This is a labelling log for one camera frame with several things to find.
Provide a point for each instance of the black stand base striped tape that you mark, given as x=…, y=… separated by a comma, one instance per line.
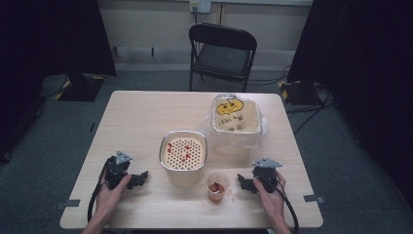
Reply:
x=297, y=92
x=81, y=87

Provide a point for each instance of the clear plastic cup with red scraps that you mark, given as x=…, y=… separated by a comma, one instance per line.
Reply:
x=217, y=190

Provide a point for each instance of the grey table edge bracket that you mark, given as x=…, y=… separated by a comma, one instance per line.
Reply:
x=68, y=204
x=313, y=198

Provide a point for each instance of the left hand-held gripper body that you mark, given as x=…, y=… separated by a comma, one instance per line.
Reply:
x=116, y=169

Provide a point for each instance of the black folding chair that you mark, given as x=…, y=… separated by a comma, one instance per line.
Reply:
x=220, y=58

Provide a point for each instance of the red food scraps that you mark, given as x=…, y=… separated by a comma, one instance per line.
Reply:
x=186, y=152

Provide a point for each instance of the black curtain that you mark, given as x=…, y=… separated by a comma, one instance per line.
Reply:
x=363, y=65
x=48, y=39

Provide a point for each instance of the beige bin with perforated strainer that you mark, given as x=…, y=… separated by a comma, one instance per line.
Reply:
x=183, y=156

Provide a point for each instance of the white wall socket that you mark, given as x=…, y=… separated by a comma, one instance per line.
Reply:
x=200, y=6

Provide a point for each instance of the person's left hand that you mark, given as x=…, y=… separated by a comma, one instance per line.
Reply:
x=110, y=200

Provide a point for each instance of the person's right hand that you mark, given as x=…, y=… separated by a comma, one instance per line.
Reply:
x=271, y=203

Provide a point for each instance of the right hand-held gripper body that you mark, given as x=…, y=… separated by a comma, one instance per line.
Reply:
x=267, y=174

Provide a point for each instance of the clear bag with yellow smiley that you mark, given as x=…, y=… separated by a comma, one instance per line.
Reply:
x=237, y=120

